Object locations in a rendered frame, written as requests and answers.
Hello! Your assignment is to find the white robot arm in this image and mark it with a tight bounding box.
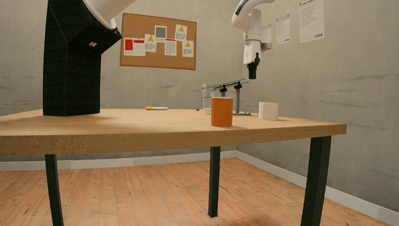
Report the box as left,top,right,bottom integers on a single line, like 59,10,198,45
83,0,275,52

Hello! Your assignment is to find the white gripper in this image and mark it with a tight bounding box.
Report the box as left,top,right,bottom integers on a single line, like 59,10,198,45
243,40,261,80

